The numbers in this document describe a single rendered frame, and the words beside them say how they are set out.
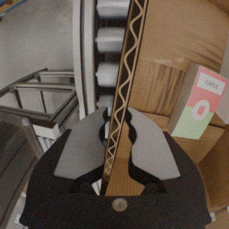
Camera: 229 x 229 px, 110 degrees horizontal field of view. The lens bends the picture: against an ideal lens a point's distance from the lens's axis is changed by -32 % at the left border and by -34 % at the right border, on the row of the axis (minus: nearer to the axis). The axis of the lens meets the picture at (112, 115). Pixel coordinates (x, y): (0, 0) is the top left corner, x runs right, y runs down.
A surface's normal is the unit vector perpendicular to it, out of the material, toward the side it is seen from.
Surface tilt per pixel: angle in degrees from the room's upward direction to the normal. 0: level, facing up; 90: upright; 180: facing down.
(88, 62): 0
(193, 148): 1
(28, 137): 0
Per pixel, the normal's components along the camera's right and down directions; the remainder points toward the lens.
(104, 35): -0.11, 0.29
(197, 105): -0.11, 0.54
